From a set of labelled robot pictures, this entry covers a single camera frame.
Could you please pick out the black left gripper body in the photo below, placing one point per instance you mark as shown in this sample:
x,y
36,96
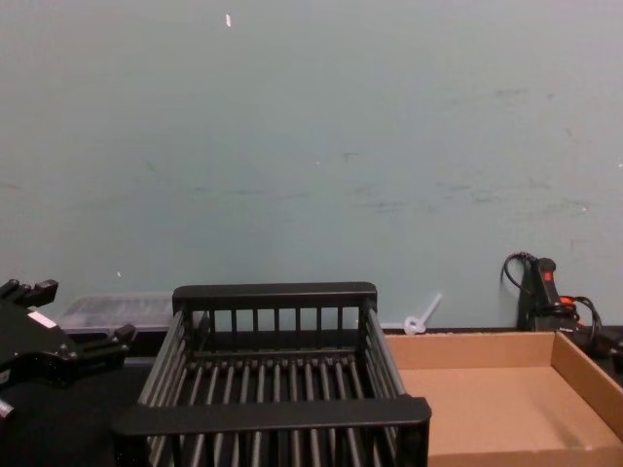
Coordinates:
x,y
29,348

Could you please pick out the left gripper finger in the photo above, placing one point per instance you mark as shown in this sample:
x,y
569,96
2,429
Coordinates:
x,y
30,293
104,344

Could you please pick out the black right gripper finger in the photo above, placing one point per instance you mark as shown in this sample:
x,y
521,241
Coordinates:
x,y
614,346

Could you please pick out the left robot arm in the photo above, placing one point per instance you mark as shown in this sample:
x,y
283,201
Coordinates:
x,y
4,407

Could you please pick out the clear plastic case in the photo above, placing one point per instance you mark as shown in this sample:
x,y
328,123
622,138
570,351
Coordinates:
x,y
117,311

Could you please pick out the shallow brown cardboard tray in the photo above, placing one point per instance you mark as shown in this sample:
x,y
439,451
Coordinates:
x,y
491,404

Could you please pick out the black rack with steel bars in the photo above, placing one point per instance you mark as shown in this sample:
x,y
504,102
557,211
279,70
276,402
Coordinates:
x,y
272,413

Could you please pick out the white three-armed plastic piece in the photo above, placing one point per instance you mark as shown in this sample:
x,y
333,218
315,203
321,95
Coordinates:
x,y
414,325

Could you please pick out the black tool with red switch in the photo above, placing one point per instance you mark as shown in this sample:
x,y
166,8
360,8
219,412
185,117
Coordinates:
x,y
542,292

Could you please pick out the plain pale wall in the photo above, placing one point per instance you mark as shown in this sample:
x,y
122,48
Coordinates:
x,y
311,146

